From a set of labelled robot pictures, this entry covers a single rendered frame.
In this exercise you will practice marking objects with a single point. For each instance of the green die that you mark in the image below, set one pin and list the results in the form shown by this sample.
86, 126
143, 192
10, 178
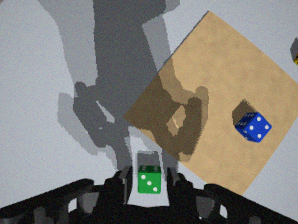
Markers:
149, 179

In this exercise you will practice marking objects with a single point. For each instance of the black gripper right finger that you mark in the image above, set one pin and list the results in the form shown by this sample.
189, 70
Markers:
183, 208

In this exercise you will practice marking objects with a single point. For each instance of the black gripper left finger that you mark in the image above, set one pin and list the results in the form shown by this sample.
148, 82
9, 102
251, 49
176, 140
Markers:
52, 207

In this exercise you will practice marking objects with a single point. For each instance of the tan square mat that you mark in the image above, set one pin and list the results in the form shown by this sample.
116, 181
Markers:
191, 107

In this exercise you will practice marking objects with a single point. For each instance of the blue die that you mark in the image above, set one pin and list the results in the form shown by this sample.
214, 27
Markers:
253, 127

